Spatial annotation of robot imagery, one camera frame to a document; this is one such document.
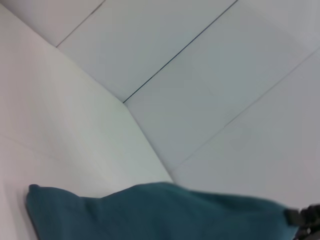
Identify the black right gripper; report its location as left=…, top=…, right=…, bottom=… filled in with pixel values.
left=284, top=203, right=320, bottom=240

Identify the blue t-shirt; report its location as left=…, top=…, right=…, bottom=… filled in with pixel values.
left=26, top=181, right=300, bottom=240

